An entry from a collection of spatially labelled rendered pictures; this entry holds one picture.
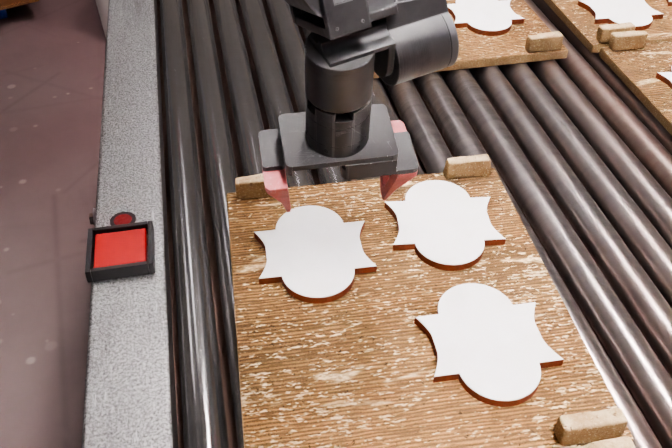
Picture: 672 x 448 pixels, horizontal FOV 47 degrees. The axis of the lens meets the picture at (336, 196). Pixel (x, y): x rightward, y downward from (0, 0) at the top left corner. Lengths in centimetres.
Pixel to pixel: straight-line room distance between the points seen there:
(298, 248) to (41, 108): 224
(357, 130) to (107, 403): 36
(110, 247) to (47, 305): 130
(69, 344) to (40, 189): 68
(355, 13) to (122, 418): 44
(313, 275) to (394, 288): 9
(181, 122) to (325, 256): 37
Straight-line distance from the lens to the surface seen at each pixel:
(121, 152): 111
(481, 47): 130
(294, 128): 70
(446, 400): 76
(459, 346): 79
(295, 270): 85
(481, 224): 92
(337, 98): 62
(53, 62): 333
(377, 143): 69
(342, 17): 59
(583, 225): 100
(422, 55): 64
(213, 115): 115
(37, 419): 200
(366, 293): 84
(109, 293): 90
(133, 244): 93
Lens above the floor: 155
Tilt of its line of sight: 40 degrees down
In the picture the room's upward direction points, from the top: straight up
